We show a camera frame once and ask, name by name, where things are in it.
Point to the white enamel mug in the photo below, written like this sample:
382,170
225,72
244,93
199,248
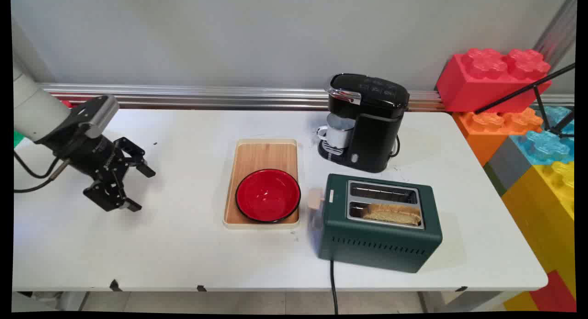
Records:
339,135

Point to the aluminium vertical post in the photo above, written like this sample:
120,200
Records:
558,32

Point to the big orange toy block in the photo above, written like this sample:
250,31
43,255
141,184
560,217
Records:
489,128

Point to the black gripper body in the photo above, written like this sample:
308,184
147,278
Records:
89,154

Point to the aluminium rail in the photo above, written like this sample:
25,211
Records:
229,96

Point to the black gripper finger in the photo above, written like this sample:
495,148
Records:
110,195
133,156

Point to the wooden tray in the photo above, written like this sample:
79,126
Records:
264,154

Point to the red bowl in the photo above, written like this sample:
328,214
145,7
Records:
268,196

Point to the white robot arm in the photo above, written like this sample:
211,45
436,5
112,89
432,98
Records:
36,110

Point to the wooden toaster lever knob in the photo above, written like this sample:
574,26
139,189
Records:
315,199

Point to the big blue toy block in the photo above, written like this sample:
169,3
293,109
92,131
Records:
544,147
556,114

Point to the black coffee machine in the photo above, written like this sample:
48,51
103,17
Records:
372,126

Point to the black tripod stand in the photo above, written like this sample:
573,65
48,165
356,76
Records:
544,105

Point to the white table leg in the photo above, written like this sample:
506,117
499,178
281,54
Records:
459,301

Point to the big red toy block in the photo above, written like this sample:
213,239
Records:
487,82

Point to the dark green toaster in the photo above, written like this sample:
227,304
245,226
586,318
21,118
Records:
376,245

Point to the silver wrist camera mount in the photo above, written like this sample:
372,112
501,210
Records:
94,112

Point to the slice of toast bread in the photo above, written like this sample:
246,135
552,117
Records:
395,215

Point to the big yellow toy block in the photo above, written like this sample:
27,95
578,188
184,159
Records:
546,204

